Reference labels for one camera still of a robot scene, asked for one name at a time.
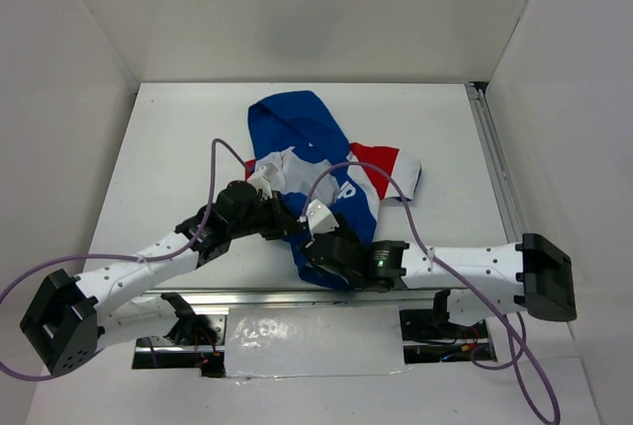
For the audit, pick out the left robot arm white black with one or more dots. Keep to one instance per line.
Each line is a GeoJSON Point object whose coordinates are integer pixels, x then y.
{"type": "Point", "coordinates": [71, 319]}

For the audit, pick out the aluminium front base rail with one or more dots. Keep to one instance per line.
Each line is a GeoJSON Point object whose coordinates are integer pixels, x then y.
{"type": "Point", "coordinates": [306, 296]}

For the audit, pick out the aluminium side rail frame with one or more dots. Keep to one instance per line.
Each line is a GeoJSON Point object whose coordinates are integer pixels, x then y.
{"type": "Point", "coordinates": [504, 188]}

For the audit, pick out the blue white red jacket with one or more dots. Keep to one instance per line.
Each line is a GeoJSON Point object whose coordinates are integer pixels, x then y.
{"type": "Point", "coordinates": [296, 132]}

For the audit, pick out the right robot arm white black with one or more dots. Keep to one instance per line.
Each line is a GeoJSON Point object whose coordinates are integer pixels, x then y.
{"type": "Point", "coordinates": [400, 266]}

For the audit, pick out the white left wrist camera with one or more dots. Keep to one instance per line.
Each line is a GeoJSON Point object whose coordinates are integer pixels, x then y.
{"type": "Point", "coordinates": [266, 179]}

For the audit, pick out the white foil covered panel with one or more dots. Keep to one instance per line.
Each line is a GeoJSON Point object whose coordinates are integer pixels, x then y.
{"type": "Point", "coordinates": [338, 341]}

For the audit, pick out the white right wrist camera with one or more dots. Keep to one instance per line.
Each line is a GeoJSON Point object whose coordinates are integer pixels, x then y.
{"type": "Point", "coordinates": [320, 218]}

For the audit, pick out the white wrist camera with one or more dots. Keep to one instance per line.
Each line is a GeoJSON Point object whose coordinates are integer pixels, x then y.
{"type": "Point", "coordinates": [320, 218]}
{"type": "Point", "coordinates": [266, 179]}

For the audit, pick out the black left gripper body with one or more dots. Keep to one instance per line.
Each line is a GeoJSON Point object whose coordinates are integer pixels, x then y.
{"type": "Point", "coordinates": [267, 218]}

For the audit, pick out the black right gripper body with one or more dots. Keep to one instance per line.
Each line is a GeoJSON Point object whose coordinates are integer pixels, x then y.
{"type": "Point", "coordinates": [346, 228]}

